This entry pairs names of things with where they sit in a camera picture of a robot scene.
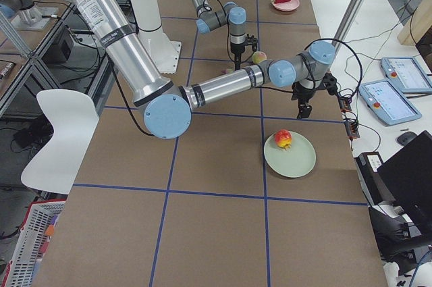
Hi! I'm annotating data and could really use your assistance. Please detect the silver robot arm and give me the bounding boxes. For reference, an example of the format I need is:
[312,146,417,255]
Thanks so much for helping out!
[65,0,335,139]
[192,0,246,70]

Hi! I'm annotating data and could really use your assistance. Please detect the pink plate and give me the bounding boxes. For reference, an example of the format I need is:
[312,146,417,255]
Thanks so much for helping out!
[271,0,300,12]

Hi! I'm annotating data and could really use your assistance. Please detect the red yellow apple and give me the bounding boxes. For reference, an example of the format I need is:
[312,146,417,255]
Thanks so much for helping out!
[274,129,292,149]

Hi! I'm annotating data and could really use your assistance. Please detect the black laptop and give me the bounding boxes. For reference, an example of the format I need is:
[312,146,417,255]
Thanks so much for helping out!
[377,130,431,234]

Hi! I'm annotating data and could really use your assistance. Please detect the light green plate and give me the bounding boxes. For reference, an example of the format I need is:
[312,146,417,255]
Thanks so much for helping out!
[264,131,316,178]

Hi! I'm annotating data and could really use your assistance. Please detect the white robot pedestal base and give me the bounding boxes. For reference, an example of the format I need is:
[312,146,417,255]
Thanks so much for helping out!
[131,0,182,74]

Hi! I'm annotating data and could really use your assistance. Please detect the purple eggplant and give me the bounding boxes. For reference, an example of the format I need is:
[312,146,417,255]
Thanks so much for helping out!
[221,68,234,74]

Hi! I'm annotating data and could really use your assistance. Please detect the aluminium frame post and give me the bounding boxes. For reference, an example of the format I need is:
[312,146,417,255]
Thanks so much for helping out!
[332,0,364,52]

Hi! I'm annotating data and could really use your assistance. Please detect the orange terminal block strip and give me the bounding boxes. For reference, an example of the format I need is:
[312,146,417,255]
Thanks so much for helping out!
[337,96,360,140]

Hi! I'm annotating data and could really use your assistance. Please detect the teach pendant tablet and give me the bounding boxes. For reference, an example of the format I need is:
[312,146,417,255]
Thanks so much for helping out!
[381,57,431,94]
[358,79,422,126]

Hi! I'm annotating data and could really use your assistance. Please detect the near teach pendant tablet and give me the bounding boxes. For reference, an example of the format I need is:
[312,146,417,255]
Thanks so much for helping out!
[358,79,422,126]

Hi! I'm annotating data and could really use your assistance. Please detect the white perforated basket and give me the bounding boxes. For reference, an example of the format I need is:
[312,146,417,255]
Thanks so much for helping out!
[1,199,65,286]

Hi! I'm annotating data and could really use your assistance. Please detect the green pink peach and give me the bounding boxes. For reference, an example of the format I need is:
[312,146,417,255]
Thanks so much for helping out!
[252,51,267,64]

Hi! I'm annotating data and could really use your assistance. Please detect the black computer mouse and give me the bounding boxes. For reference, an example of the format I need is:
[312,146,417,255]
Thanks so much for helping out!
[396,131,417,146]

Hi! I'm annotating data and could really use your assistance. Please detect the far teach pendant tablet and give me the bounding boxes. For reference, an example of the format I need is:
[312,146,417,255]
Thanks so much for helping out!
[381,57,431,94]

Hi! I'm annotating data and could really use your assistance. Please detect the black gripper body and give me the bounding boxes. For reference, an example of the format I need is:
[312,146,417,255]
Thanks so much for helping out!
[230,42,245,58]
[291,82,317,107]

